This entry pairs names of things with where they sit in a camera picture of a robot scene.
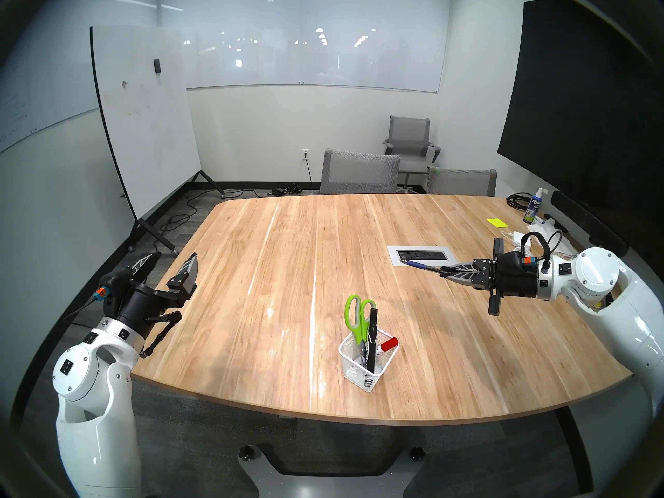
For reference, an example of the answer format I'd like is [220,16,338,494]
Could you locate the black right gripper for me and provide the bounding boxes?
[440,238,538,317]

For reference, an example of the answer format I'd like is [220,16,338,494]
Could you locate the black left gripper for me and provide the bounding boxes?
[114,250,200,338]

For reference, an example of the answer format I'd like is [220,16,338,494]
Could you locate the blue ballpoint pen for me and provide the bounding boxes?
[399,260,448,274]

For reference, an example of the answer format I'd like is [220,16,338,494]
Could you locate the black permanent marker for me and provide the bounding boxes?
[365,309,379,373]

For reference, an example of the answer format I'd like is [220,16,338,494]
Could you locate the green handled scissors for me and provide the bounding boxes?
[345,294,378,347]

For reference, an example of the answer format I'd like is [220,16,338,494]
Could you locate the white wire mesh pen holder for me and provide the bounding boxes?
[339,326,400,394]

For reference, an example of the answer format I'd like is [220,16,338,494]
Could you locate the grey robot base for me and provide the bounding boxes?
[238,442,426,498]

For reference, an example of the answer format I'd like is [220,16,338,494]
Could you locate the grey table power outlet box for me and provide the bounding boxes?
[387,245,460,267]

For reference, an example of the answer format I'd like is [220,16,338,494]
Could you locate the whiteboard cleaner spray bottle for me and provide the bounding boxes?
[523,187,548,224]

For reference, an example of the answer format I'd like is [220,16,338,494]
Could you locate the white crumpled tissue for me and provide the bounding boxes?
[530,219,574,251]

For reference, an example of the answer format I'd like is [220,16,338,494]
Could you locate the grey mesh office chair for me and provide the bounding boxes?
[320,148,402,195]
[426,165,497,197]

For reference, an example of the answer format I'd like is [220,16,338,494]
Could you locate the black video sound bar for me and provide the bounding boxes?
[550,190,630,259]

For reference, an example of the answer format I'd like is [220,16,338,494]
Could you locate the grey office chair with armrests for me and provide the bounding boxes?
[382,116,441,193]

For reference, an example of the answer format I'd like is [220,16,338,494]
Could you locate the mobile whiteboard on stand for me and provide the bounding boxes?
[90,26,226,254]

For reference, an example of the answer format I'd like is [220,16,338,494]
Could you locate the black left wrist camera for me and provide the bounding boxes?
[98,266,133,307]

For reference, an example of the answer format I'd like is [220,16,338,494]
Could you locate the black left gripper cable loop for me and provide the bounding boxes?
[139,310,184,359]

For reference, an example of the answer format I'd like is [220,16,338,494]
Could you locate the black right camera cable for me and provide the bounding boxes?
[519,230,564,274]

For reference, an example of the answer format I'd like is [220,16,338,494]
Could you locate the long black floor cable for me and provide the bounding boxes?
[150,188,260,254]

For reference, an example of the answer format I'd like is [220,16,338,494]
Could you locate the thin black left camera cable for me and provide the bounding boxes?
[62,292,104,327]

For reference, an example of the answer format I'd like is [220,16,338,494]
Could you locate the large black wall screen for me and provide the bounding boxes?
[497,0,664,269]

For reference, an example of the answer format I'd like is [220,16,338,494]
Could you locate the wall whiteboard with writing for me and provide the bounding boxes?
[0,0,161,155]

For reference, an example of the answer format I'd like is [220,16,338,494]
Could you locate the wide glass wall whiteboard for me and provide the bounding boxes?
[156,0,448,94]

